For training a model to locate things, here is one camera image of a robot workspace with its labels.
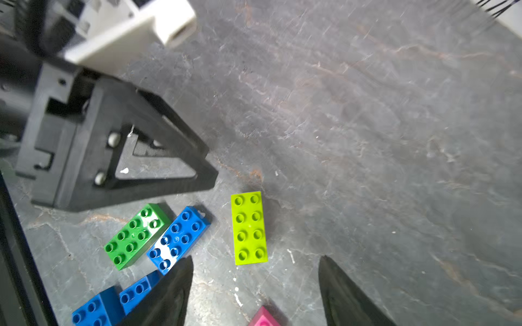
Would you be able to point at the blue long lego brick front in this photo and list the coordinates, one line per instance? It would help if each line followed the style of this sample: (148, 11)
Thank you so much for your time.
(103, 309)

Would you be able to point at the dark green long lego brick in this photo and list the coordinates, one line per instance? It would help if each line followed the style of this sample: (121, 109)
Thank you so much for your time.
(137, 236)

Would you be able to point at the pink square lego brick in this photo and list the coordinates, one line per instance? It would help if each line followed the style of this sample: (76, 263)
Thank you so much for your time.
(263, 318)

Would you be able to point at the blue long lego brick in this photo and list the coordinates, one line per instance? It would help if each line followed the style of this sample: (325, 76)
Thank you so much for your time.
(176, 242)
(103, 309)

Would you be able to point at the small blue square lego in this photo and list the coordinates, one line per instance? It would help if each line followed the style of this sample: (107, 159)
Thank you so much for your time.
(134, 294)

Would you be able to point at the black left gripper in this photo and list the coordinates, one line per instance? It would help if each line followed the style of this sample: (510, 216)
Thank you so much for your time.
(127, 144)

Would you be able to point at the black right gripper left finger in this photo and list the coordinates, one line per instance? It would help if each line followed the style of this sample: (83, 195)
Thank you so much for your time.
(167, 302)

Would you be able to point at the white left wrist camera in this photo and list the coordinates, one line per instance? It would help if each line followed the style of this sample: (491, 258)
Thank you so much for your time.
(101, 35)

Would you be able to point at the lime green long lego brick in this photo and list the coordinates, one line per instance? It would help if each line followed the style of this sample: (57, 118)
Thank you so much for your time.
(248, 226)

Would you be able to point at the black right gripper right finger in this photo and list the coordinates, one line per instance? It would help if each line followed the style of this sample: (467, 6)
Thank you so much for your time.
(344, 302)

